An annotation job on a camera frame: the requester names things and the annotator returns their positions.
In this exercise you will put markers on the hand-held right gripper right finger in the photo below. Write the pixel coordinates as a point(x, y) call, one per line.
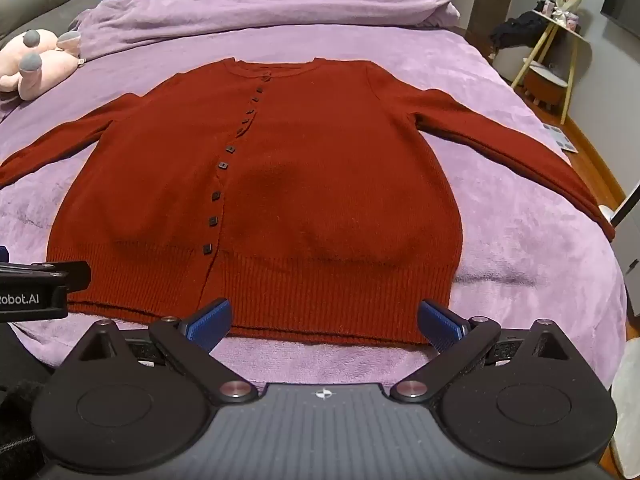
point(440, 324)

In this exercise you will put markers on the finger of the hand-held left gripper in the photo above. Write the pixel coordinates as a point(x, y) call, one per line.
point(70, 276)

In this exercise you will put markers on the purple duvet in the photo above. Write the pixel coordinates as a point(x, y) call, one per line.
point(260, 7)

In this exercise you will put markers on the booklet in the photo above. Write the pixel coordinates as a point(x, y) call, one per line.
point(560, 136)

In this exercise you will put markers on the small pink ornaments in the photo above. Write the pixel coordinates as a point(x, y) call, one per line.
point(565, 16)

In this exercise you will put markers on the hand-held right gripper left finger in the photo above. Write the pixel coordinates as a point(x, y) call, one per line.
point(209, 324)

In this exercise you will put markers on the red knit cardigan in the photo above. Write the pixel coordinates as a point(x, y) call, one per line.
point(320, 180)

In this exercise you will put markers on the pink plush toy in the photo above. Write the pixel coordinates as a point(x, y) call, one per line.
point(37, 62)

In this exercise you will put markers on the yellow-legged side table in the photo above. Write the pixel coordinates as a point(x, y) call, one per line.
point(550, 40)

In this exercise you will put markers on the light grey seat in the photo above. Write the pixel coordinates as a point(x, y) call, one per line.
point(510, 65)

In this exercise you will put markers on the black bag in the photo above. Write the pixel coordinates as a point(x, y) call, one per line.
point(520, 27)

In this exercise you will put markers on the grey rug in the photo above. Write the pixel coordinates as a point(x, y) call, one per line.
point(627, 420)

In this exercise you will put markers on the brown door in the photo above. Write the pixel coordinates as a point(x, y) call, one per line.
point(487, 0)

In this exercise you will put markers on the orange and white stool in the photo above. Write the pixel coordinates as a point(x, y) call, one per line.
point(545, 85)

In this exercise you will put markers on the grey padded headboard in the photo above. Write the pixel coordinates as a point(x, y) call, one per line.
point(35, 7)

